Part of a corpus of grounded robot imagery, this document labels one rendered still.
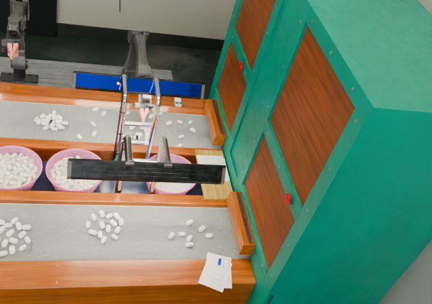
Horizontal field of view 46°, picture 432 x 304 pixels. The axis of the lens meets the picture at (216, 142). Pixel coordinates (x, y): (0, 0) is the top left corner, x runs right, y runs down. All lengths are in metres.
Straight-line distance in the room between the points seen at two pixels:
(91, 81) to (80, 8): 2.26
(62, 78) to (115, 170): 1.22
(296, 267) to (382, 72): 0.78
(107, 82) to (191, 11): 2.41
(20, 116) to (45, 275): 0.95
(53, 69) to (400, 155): 2.15
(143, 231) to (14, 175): 0.63
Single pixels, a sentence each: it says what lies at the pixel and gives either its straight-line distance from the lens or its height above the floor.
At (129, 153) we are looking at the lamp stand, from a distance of 1.99.
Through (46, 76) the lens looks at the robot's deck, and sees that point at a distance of 3.09.
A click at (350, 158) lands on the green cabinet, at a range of 1.54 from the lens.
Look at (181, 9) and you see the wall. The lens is 4.67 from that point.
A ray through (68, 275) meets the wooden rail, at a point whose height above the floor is 0.76.
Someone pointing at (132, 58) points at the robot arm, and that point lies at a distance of 2.89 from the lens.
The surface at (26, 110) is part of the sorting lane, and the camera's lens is 2.74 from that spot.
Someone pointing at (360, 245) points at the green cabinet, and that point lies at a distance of 1.94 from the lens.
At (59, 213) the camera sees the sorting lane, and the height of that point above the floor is 0.74.
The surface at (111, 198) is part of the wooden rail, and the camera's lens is 2.30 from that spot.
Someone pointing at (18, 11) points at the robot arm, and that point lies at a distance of 2.81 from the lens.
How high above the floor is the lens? 2.50
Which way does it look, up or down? 40 degrees down
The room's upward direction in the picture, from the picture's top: 18 degrees clockwise
